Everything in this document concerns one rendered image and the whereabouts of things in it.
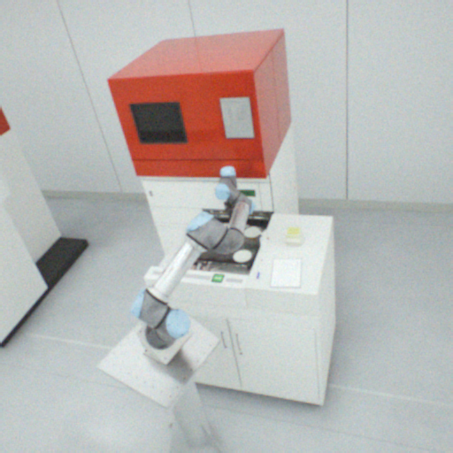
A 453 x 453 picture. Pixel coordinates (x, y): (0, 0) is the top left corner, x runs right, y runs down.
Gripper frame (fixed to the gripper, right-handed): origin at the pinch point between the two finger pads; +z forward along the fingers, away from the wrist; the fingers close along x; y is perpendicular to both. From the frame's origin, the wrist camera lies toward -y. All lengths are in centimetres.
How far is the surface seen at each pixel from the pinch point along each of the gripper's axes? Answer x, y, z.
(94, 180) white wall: 44, 281, 77
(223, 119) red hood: -7, 14, -57
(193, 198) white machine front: 10.2, 38.8, -3.6
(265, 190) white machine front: -22.8, 6.2, -10.8
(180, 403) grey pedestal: 67, -45, 55
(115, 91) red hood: 34, 55, -74
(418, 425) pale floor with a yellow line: -44, -97, 101
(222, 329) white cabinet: 31, -28, 38
